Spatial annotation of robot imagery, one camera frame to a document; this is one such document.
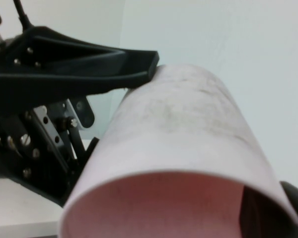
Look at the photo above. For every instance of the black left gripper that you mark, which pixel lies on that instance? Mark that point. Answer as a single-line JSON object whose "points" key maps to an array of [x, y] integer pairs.
{"points": [[20, 138]]}

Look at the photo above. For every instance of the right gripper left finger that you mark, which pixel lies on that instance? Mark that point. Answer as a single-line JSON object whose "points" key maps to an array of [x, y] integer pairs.
{"points": [[250, 213]]}

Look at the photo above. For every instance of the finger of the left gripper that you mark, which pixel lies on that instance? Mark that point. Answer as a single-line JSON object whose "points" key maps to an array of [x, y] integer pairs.
{"points": [[77, 72]]}

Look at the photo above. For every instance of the pink plastic cup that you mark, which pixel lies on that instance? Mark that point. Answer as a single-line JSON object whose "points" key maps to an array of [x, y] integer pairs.
{"points": [[176, 129]]}

